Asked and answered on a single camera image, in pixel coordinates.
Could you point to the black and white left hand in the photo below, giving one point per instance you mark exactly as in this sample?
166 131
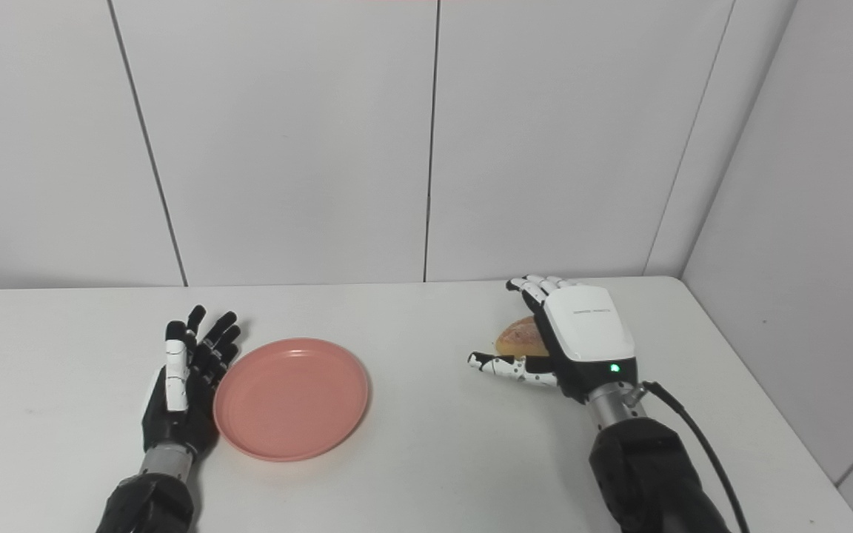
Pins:
175 426

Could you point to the golden crusty bread roll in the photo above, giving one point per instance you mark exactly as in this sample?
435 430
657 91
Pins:
519 337

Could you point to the pink round plate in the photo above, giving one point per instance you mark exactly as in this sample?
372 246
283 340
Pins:
291 400

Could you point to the black and white right hand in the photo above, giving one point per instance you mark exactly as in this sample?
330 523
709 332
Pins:
589 326

